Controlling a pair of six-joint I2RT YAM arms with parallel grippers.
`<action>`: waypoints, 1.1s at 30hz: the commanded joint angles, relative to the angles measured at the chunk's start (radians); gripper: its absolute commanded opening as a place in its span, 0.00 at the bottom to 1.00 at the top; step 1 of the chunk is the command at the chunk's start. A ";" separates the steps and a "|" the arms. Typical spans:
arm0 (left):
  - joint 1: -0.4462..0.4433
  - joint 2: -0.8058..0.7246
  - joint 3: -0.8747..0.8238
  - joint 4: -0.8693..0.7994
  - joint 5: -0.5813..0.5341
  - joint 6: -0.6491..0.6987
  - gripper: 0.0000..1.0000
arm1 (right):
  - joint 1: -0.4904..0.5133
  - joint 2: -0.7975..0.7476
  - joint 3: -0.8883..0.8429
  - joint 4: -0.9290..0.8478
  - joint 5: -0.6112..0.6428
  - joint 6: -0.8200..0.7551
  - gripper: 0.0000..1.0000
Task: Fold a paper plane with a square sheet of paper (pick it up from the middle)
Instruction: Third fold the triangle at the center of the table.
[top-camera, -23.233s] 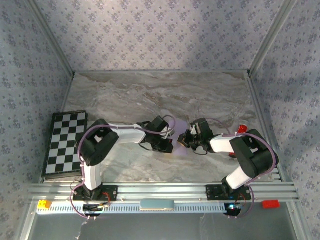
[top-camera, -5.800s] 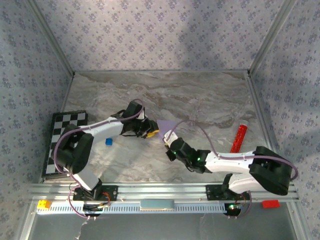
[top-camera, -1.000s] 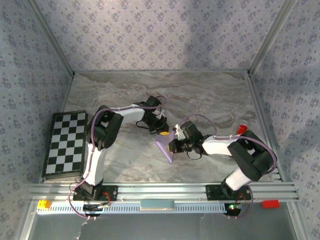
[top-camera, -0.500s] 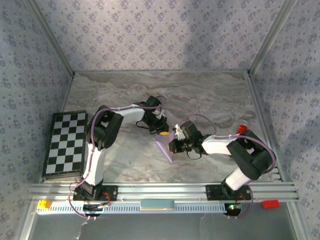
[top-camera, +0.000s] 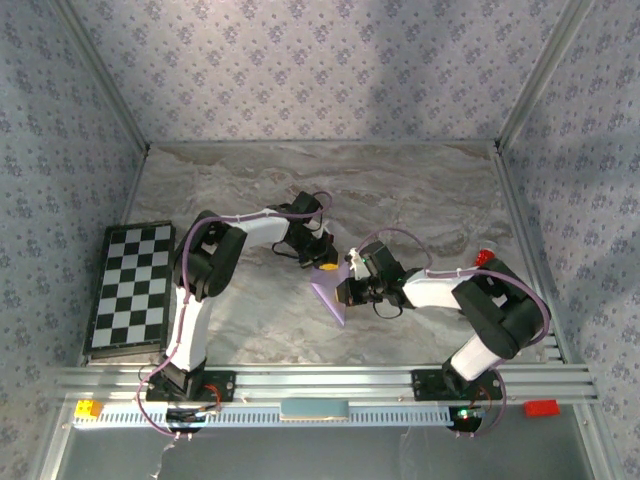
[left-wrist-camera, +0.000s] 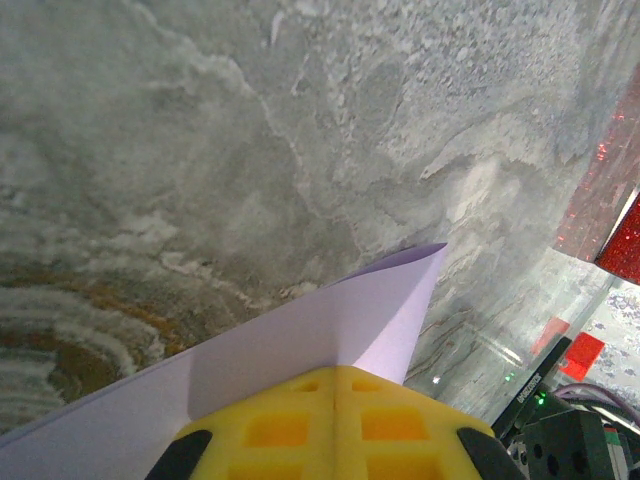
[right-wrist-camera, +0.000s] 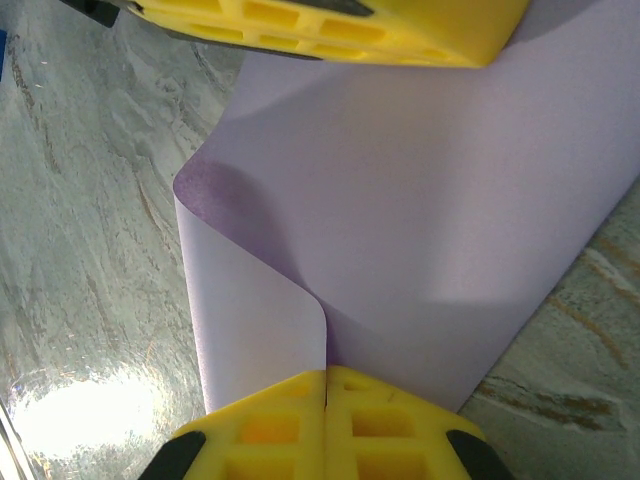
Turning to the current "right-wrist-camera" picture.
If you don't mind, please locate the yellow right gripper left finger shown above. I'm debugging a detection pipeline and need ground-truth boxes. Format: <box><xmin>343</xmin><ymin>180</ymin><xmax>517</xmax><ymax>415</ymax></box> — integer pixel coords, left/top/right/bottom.
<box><xmin>149</xmin><ymin>369</ymin><xmax>329</xmax><ymax>480</ymax></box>

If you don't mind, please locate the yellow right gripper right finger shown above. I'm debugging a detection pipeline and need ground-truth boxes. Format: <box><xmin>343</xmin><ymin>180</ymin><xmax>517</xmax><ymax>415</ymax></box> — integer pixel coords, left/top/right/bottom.
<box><xmin>324</xmin><ymin>364</ymin><xmax>506</xmax><ymax>480</ymax></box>

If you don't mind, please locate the lilac paper sheet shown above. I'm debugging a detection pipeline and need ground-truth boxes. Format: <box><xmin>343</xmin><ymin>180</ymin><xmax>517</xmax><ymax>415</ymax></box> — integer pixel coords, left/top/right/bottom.
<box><xmin>172</xmin><ymin>0</ymin><xmax>640</xmax><ymax>414</ymax></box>

